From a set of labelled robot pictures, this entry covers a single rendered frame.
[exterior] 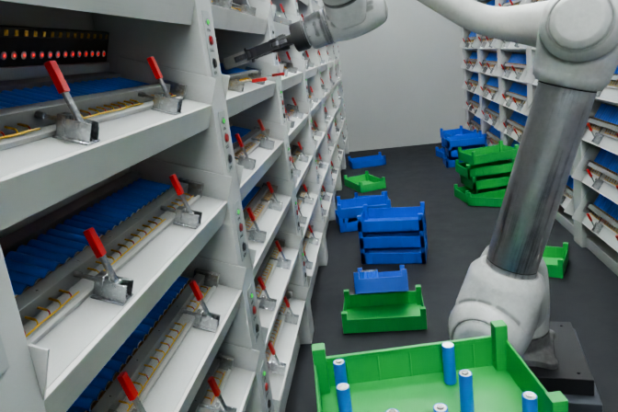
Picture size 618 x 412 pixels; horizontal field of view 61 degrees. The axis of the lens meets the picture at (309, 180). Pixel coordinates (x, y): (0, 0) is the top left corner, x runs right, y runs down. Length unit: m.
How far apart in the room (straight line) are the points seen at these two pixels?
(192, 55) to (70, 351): 0.61
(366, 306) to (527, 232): 1.17
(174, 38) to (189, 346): 0.54
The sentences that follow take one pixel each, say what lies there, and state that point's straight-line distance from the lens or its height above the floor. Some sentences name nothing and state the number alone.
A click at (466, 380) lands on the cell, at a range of 0.79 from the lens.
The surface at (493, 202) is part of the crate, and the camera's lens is 3.28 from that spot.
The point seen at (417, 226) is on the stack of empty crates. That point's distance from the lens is 2.45.
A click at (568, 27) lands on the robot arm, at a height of 0.99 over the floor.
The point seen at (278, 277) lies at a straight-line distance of 1.59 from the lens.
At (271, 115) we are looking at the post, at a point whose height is 0.82.
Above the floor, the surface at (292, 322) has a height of 0.18.
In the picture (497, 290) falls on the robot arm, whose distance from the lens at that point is 1.11.
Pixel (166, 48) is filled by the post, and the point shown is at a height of 1.04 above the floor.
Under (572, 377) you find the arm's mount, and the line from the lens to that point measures 1.36.
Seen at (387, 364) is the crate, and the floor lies 0.51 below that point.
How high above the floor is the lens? 0.99
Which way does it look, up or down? 13 degrees down
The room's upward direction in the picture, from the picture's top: 7 degrees counter-clockwise
